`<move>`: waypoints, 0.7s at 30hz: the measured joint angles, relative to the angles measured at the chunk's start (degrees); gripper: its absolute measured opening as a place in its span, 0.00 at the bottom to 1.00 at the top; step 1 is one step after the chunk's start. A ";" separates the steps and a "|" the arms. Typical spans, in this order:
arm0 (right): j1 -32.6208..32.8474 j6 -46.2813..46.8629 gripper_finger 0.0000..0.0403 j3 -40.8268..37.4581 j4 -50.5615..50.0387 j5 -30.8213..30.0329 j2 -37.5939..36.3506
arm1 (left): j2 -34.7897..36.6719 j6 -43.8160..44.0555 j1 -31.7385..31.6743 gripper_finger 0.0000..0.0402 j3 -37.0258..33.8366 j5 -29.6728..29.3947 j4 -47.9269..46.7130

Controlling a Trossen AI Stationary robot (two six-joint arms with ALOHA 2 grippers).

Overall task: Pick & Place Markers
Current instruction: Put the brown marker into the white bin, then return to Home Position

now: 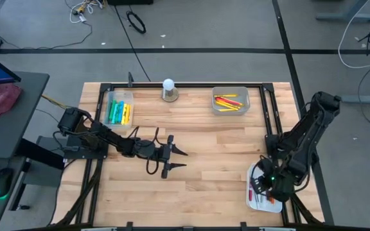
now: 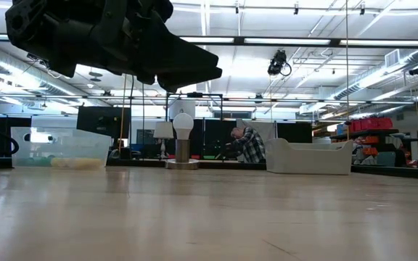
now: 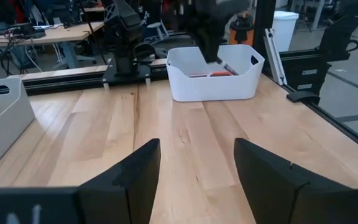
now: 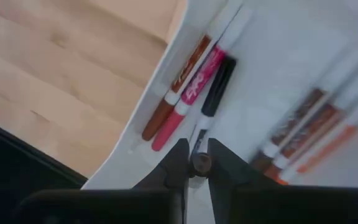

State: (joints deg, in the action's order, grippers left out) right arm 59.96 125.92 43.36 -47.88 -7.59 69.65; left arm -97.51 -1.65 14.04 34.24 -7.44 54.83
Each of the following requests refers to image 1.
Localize yellow cables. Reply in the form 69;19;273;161
41;94;69;110

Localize green highlighter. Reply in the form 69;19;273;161
108;99;117;123

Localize pink highlighter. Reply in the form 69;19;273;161
216;96;244;107

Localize dark grey side desk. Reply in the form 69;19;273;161
0;71;66;231

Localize grey plastic bin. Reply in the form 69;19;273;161
211;86;251;116

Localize grey desk foot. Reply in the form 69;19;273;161
341;88;370;105
315;0;370;23

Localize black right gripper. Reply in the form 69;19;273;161
252;158;294;203

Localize black computer mouse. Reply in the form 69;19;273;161
0;167;15;199

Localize black box on floor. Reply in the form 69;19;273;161
107;0;154;6

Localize teal Sharpie highlighter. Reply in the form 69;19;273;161
113;102;121;124

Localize white bulb on round base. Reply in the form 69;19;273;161
161;78;180;103

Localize clear plastic bin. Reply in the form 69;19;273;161
103;90;135;129

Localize white plastic tray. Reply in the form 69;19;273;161
245;163;284;214

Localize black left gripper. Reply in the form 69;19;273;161
158;135;189;180

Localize white floor cable bundle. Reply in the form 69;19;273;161
68;0;104;24

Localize coiled black cable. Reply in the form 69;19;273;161
126;10;147;35

